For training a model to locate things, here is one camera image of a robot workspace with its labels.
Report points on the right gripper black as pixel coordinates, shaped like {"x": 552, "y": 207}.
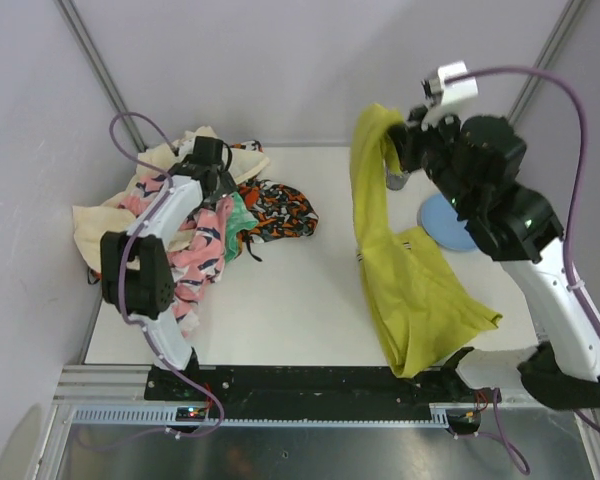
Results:
{"x": 412, "y": 148}

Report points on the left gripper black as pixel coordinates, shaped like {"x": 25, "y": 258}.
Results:
{"x": 225, "y": 185}

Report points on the pink patterned cloth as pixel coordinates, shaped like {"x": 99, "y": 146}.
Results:
{"x": 197, "y": 259}

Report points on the cream yellow cloth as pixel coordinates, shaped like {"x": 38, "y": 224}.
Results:
{"x": 116, "y": 214}

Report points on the yellow green cloth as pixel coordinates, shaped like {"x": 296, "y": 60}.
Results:
{"x": 421, "y": 312}

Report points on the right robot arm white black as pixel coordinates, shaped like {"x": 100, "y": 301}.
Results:
{"x": 474, "y": 165}

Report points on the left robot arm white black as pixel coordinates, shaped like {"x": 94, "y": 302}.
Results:
{"x": 154, "y": 272}

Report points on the mint green cloth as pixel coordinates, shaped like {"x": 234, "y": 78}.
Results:
{"x": 240, "y": 219}

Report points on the orange black patterned cloth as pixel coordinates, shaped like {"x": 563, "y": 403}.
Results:
{"x": 282, "y": 212}

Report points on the dark glass cup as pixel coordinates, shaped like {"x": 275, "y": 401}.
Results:
{"x": 396, "y": 181}

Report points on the light blue plate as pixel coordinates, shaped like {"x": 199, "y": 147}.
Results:
{"x": 439, "y": 220}

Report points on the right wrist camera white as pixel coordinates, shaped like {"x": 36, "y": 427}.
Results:
{"x": 447, "y": 97}

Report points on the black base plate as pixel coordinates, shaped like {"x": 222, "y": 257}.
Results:
{"x": 267, "y": 388}

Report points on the grey cable duct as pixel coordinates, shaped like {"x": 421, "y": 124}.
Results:
{"x": 433, "y": 416}

